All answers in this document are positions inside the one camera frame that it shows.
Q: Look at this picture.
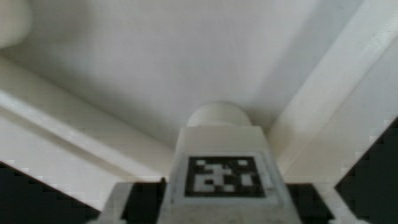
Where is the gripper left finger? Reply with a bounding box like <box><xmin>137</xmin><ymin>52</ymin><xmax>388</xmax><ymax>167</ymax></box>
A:
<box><xmin>87</xmin><ymin>179</ymin><xmax>167</xmax><ymax>224</ymax></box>

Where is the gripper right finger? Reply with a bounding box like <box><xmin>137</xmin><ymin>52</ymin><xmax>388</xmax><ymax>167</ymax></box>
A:
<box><xmin>286</xmin><ymin>183</ymin><xmax>370</xmax><ymax>224</ymax></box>

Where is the white table leg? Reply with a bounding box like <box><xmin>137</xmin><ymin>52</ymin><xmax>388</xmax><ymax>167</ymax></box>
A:
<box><xmin>157</xmin><ymin>102</ymin><xmax>302</xmax><ymax>224</ymax></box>

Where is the white square tabletop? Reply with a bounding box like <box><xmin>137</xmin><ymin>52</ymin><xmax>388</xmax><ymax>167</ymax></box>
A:
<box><xmin>0</xmin><ymin>0</ymin><xmax>398</xmax><ymax>206</ymax></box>

